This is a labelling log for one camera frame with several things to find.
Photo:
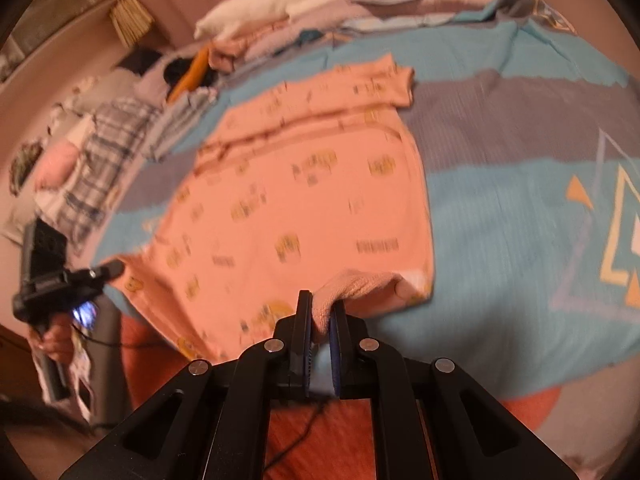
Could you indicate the black garment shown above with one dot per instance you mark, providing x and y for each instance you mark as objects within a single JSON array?
[{"x": 177, "y": 68}]

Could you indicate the dusty pink garment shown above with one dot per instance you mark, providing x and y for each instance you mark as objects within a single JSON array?
[{"x": 225, "y": 55}]

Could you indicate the blue grey patterned duvet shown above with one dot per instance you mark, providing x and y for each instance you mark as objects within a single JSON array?
[{"x": 529, "y": 140}]

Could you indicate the stack of books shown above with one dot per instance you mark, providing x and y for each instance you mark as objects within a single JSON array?
[{"x": 131, "y": 21}]

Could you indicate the folded grey garment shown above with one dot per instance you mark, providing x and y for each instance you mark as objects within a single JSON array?
[{"x": 175, "y": 122}]

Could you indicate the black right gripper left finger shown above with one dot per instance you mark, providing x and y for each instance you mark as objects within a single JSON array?
[{"x": 209, "y": 421}]

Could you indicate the white goose plush toy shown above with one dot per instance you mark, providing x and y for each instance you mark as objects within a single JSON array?
[{"x": 233, "y": 17}]

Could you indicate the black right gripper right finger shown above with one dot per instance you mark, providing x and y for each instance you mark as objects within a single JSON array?
[{"x": 432, "y": 420}]

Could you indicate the mustard orange garment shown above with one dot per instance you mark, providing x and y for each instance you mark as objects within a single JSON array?
[{"x": 193, "y": 77}]

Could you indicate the person left hand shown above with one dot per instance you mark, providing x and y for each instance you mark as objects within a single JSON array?
[{"x": 57, "y": 342}]

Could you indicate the peach cartoon print garment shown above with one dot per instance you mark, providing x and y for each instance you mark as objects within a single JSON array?
[{"x": 313, "y": 185}]

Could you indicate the plaid grey pillow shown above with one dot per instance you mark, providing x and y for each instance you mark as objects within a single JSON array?
[{"x": 76, "y": 178}]

